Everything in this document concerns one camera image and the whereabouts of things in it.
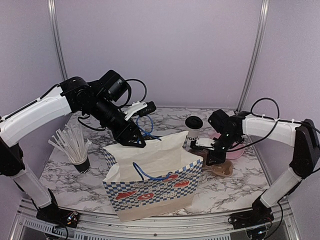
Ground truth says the white paper coffee cup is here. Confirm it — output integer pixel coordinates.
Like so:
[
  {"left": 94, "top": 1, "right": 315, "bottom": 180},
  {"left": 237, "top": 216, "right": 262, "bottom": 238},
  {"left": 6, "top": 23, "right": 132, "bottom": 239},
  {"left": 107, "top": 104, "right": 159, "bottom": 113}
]
[{"left": 183, "top": 127, "right": 200, "bottom": 151}]

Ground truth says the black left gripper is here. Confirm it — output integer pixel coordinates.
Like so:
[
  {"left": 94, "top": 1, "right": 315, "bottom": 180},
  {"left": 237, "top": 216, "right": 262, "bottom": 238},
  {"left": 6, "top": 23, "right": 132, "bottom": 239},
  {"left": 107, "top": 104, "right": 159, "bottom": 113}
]
[{"left": 90, "top": 94, "right": 147, "bottom": 148}]

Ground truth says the black cup holding straws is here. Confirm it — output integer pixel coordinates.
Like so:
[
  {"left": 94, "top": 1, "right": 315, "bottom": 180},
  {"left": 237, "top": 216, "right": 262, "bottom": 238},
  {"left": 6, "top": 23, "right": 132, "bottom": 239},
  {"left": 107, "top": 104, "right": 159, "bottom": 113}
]
[{"left": 73, "top": 156, "right": 91, "bottom": 174}]

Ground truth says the brown cardboard cup carrier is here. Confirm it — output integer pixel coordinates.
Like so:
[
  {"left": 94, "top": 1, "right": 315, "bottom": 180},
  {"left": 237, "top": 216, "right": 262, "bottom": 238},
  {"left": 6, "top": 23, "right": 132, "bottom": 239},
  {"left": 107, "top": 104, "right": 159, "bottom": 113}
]
[{"left": 188, "top": 148, "right": 234, "bottom": 177}]

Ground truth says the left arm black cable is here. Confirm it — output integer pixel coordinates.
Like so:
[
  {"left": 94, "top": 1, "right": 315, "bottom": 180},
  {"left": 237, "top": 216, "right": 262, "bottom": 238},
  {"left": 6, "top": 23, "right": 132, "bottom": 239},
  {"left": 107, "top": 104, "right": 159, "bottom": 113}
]
[{"left": 34, "top": 78, "right": 148, "bottom": 131}]

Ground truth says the aluminium front rail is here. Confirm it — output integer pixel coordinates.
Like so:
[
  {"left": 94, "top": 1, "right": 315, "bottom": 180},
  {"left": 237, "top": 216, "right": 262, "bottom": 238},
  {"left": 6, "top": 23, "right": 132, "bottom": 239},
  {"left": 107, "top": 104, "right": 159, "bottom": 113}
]
[{"left": 9, "top": 197, "right": 301, "bottom": 240}]

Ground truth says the aluminium frame post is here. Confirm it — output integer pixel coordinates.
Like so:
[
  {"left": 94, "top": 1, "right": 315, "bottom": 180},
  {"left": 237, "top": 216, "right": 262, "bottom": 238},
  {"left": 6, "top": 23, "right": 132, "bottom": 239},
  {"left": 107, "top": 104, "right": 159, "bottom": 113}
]
[
  {"left": 236, "top": 0, "right": 270, "bottom": 112},
  {"left": 47, "top": 0, "right": 69, "bottom": 80}
]

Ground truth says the aluminium frame post right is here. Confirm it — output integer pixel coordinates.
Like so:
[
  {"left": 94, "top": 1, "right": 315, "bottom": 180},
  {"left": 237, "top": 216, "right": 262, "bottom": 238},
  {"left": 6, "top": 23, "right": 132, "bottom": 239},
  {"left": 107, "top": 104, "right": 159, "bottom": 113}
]
[{"left": 236, "top": 0, "right": 270, "bottom": 112}]

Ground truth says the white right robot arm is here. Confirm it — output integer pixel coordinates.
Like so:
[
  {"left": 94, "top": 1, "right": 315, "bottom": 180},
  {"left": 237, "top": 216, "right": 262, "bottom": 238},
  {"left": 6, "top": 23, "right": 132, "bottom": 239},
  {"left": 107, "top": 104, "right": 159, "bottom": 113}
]
[{"left": 206, "top": 109, "right": 320, "bottom": 224}]

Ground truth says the blue checkered paper bag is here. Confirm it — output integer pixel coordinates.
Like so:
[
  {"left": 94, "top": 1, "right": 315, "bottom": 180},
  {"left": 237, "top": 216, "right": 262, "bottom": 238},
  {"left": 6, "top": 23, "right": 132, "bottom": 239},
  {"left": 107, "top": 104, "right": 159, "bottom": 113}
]
[{"left": 102, "top": 126, "right": 204, "bottom": 222}]

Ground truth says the aluminium frame post left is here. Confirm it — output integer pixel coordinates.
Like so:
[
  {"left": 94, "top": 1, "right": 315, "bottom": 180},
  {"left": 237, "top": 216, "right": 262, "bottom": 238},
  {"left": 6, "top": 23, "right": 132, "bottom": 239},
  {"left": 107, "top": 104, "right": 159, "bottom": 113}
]
[{"left": 47, "top": 0, "right": 69, "bottom": 80}]

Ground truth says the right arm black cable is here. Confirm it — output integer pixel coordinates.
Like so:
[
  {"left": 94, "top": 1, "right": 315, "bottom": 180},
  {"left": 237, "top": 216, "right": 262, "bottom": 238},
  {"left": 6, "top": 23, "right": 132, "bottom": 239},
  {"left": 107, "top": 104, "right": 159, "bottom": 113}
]
[{"left": 229, "top": 97, "right": 320, "bottom": 173}]

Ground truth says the pink round plate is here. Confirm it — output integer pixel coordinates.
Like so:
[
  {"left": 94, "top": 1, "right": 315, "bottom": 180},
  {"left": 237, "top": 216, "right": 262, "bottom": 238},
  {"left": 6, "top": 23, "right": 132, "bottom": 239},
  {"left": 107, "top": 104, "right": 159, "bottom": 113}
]
[{"left": 210, "top": 133, "right": 245, "bottom": 160}]

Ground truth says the bundle of wrapped straws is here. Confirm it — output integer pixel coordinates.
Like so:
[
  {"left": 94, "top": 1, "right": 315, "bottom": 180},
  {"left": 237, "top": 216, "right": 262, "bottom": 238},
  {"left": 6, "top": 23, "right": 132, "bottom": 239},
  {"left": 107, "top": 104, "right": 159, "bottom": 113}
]
[{"left": 48, "top": 123, "right": 92, "bottom": 165}]

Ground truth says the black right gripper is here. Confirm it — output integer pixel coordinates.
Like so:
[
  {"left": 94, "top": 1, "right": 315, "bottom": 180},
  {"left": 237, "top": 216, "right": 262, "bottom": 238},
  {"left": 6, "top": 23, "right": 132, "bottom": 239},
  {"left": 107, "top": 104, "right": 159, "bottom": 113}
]
[{"left": 206, "top": 131, "right": 240, "bottom": 166}]

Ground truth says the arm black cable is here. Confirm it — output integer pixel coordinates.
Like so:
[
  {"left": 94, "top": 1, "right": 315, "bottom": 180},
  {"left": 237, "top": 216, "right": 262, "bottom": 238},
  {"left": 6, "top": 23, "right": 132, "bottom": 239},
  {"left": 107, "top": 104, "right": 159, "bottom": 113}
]
[
  {"left": 229, "top": 97, "right": 320, "bottom": 173},
  {"left": 34, "top": 78, "right": 148, "bottom": 131}
]

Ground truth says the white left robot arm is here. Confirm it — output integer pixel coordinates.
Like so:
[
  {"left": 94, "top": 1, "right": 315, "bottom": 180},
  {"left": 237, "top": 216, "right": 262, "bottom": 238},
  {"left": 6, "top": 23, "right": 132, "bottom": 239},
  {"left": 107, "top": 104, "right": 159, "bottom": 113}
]
[{"left": 0, "top": 70, "right": 147, "bottom": 223}]

